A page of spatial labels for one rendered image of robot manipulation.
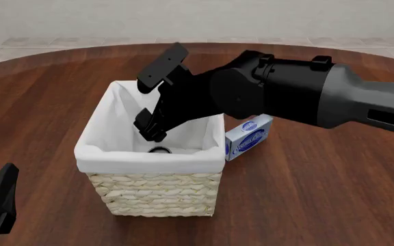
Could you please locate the flat black plate on stalk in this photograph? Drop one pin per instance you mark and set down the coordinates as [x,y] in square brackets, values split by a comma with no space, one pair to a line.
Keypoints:
[163,67]

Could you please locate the blue and white printed box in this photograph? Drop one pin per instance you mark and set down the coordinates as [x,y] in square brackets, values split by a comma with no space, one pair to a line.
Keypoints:
[248,138]

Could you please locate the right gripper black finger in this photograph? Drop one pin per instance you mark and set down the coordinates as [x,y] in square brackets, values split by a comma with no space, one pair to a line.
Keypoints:
[156,128]
[143,121]

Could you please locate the woven basket with white lining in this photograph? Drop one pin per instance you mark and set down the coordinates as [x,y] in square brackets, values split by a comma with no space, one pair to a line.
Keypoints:
[156,189]

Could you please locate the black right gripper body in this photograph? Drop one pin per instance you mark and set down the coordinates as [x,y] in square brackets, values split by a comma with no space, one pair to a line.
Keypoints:
[186,102]

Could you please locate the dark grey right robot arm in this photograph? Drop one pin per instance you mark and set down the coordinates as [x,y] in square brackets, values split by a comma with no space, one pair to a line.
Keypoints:
[306,89]

